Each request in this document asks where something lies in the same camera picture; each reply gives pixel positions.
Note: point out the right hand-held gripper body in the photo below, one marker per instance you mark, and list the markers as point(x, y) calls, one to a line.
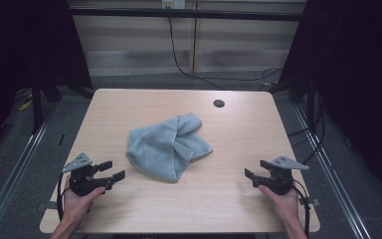
point(280, 181)

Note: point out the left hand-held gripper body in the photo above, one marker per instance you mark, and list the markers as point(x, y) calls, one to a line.
point(81, 181)

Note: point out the grey-blue towel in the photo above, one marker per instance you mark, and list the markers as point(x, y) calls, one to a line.
point(165, 149)

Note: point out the person's right hand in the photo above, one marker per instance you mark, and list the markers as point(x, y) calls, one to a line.
point(283, 205)

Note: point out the person's left hand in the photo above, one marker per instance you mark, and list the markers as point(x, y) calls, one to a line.
point(76, 207)

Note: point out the grey tape strip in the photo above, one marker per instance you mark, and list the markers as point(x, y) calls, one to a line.
point(311, 201)
point(48, 205)

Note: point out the small black floor piece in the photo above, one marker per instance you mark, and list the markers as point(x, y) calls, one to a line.
point(61, 139)

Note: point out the black metal stand leg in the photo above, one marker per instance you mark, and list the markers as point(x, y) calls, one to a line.
point(37, 109)
point(310, 106)

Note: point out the round black table grommet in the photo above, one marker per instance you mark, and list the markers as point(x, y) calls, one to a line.
point(219, 103)

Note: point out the yellow floor object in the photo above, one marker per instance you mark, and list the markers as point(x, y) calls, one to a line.
point(25, 105)

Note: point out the black curtain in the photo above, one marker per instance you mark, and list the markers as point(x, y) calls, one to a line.
point(358, 83)
point(23, 43)

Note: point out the metal floor rail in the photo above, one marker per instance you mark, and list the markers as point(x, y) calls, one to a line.
point(13, 172)
point(331, 172)

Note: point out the wooden wall post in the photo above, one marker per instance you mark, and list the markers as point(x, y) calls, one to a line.
point(195, 40)

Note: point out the black horizontal frame bar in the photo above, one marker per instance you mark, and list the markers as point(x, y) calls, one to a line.
point(179, 14)

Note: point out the white wall power outlet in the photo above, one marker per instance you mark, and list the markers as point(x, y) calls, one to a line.
point(174, 4)

